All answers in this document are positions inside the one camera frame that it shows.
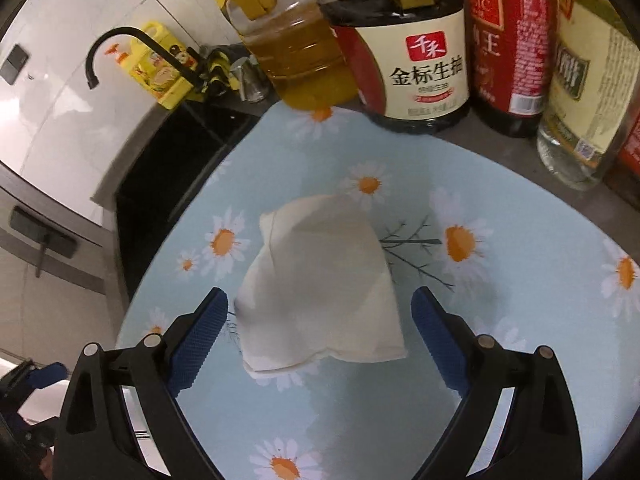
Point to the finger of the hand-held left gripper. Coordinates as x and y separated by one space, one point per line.
47 375

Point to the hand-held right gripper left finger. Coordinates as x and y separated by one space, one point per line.
197 345

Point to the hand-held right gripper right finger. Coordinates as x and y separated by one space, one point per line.
440 345

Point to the white paper tissue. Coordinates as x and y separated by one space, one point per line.
320 285

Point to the daisy print table mat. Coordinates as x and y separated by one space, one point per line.
500 320

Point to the black kitchen sink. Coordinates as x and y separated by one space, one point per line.
165 170

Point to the dark soy sauce jug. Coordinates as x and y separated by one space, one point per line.
415 85

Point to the dark bottle with red label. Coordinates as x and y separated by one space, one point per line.
627 160

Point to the yellow dish soap bottle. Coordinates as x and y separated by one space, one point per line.
160 77

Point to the clear white vinegar bottle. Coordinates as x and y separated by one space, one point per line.
580 110

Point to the black and yellow cloth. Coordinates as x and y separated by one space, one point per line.
217 67

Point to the red label soy sauce bottle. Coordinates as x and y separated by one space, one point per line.
510 60

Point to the large clear cooking oil jug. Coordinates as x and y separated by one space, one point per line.
300 60

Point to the black sink faucet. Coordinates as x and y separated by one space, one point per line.
150 45

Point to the grey wall socket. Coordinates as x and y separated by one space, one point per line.
14 64

